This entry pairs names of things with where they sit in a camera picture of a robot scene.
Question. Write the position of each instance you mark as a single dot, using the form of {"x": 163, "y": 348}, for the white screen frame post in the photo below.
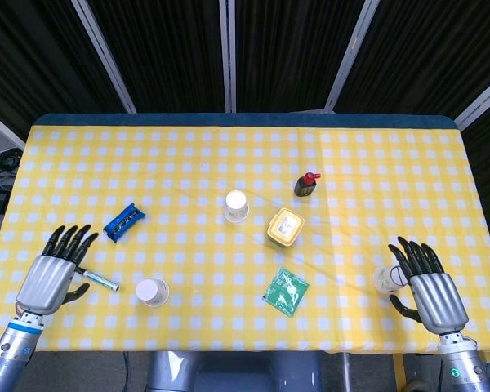
{"x": 482, "y": 96}
{"x": 351, "y": 57}
{"x": 106, "y": 61}
{"x": 2, "y": 126}
{"x": 228, "y": 57}

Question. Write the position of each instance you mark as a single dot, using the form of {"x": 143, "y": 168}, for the dark bottle red cap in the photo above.
{"x": 304, "y": 187}

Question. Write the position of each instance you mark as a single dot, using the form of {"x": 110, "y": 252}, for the yellow white checked tablecloth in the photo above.
{"x": 212, "y": 261}

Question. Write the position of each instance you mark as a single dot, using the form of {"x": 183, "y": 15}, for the green foil sachet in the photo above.
{"x": 286, "y": 290}

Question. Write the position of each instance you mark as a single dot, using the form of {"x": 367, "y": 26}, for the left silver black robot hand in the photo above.
{"x": 45, "y": 281}

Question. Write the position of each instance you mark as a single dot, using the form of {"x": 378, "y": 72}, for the green tub yellow lid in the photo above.
{"x": 285, "y": 226}

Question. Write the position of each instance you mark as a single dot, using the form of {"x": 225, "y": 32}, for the white paper cup green leaves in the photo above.
{"x": 381, "y": 281}

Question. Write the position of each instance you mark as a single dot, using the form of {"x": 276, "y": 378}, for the white paper cup blue flowers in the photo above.
{"x": 151, "y": 292}

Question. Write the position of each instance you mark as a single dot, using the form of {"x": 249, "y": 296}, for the white paper cup green flowers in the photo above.
{"x": 236, "y": 204}

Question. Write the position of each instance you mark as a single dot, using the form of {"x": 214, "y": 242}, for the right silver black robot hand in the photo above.
{"x": 437, "y": 298}

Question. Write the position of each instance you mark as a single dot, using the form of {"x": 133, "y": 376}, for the blue table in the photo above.
{"x": 245, "y": 120}

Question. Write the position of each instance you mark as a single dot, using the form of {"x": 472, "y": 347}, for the grey robot torso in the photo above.
{"x": 232, "y": 373}

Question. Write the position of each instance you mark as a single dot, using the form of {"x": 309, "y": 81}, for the black pleated curtain panel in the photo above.
{"x": 428, "y": 57}
{"x": 294, "y": 53}
{"x": 163, "y": 53}
{"x": 32, "y": 61}
{"x": 488, "y": 163}

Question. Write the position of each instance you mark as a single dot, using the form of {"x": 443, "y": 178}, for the blue snack packet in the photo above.
{"x": 123, "y": 223}

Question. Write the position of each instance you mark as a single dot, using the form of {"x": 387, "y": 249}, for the grey metal table leg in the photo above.
{"x": 346, "y": 371}

